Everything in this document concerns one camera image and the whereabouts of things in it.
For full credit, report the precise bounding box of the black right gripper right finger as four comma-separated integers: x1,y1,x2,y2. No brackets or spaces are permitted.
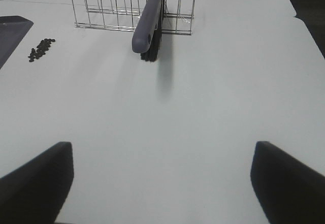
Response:
250,141,324,223

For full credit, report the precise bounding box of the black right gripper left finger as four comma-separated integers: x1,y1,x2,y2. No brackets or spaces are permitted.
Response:
1,142,74,223

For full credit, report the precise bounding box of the pile of coffee beans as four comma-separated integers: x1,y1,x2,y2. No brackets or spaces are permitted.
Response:
28,38,56,62

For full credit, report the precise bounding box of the purple dustpan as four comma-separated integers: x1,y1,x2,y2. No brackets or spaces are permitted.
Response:
0,16,34,68

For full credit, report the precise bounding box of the purple hand brush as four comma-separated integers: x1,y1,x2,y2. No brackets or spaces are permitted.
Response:
132,0,165,62

